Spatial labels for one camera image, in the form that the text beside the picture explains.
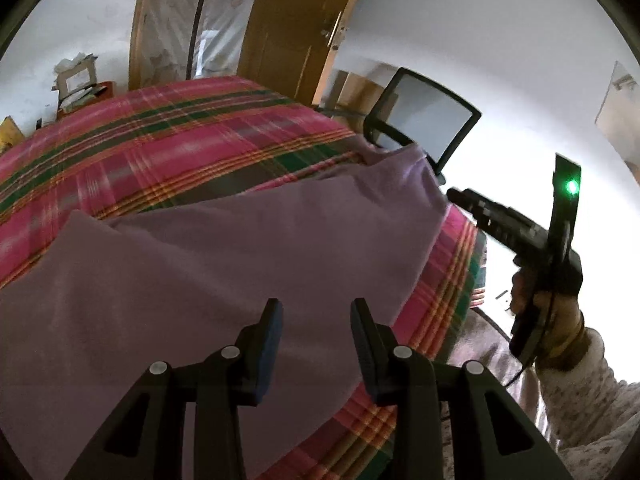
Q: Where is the purple fleece garment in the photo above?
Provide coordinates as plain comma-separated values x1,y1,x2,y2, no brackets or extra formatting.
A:
1,146,448,479

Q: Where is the right forearm in floral sleeve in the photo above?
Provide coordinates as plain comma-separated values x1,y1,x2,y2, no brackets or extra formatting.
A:
536,328,639,479

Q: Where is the person's right hand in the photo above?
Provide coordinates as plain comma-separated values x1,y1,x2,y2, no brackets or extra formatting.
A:
509,266,589,372

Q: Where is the black mesh office chair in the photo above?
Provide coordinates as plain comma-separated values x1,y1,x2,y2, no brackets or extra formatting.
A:
363,67,482,184

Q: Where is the pink green plaid bed cover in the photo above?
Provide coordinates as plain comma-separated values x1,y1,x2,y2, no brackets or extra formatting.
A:
1,76,486,479

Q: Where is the brown wooden room door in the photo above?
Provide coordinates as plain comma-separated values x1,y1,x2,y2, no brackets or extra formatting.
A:
238,0,357,106

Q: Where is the red basket with boxes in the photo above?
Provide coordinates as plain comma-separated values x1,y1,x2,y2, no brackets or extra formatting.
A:
56,81,115,120

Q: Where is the yellow gift bag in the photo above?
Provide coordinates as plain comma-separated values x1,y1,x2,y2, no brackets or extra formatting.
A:
0,116,25,154

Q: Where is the cardboard box with label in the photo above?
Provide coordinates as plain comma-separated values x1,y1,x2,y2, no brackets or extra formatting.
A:
53,52,98,104

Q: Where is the sliding glass door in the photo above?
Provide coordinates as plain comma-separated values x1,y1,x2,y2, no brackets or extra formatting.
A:
128,0,255,90

